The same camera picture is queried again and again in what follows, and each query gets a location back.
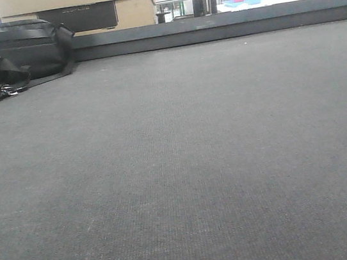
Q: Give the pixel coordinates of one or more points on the lower cardboard box black label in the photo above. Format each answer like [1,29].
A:
[97,17]

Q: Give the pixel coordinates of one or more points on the black fabric bag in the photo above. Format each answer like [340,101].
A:
[33,52]

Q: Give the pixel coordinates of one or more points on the dark raised platform edge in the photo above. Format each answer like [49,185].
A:
[198,30]

